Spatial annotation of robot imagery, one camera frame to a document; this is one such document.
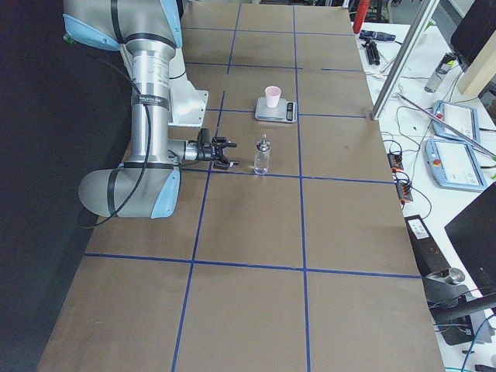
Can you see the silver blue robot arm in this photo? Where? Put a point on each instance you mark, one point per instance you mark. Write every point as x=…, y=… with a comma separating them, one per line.
x=148, y=36

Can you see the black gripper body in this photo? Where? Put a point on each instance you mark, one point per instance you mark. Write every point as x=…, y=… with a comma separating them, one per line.
x=203, y=153

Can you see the black computer monitor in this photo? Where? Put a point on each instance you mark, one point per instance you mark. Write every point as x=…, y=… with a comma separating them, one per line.
x=474, y=31

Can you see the orange black usb hub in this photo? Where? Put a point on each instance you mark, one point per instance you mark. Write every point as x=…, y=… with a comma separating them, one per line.
x=395, y=162

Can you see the pink plastic cup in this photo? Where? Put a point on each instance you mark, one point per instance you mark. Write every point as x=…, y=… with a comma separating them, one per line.
x=272, y=96

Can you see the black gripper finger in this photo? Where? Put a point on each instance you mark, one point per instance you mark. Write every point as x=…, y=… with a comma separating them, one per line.
x=222, y=142
x=223, y=163

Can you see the blue teach pendant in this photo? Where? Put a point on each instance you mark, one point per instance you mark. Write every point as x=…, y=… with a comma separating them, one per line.
x=461, y=117
x=453, y=165

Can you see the silver metal cylinder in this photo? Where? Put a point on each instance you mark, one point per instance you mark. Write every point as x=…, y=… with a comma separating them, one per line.
x=455, y=276

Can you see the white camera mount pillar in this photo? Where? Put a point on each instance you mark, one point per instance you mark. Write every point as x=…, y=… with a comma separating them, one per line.
x=188, y=104

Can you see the clear glass sauce bottle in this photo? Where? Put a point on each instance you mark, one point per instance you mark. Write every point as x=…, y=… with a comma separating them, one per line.
x=262, y=155

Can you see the near blue teach pendant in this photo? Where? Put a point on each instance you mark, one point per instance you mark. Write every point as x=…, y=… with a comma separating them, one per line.
x=453, y=165

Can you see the aluminium frame post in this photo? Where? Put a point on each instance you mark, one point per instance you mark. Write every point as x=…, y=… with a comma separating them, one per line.
x=412, y=38

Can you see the far blue teach pendant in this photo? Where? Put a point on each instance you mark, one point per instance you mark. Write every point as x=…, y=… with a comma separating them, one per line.
x=461, y=117

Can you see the black box with label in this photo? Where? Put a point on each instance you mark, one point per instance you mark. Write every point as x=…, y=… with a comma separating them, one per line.
x=428, y=255

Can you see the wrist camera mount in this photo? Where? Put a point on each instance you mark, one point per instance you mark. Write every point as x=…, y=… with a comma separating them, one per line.
x=203, y=137

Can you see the grey kitchen scale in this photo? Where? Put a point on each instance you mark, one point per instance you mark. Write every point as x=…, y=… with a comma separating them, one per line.
x=286, y=111

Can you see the black folded tripod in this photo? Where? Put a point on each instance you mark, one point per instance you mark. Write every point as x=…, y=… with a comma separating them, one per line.
x=372, y=53

